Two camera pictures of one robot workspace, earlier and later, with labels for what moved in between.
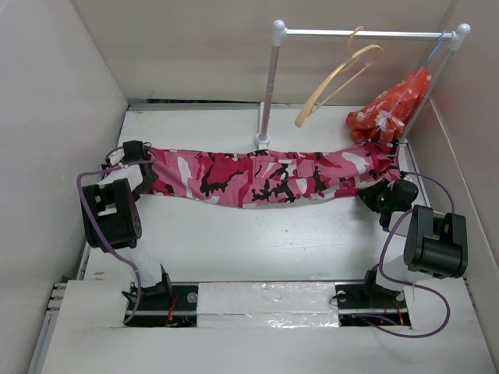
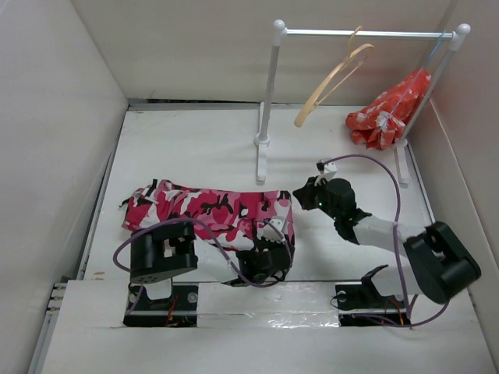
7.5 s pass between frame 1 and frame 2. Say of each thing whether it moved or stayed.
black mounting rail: stayed
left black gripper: moved
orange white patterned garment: stayed
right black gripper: moved
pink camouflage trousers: moved
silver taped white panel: stayed
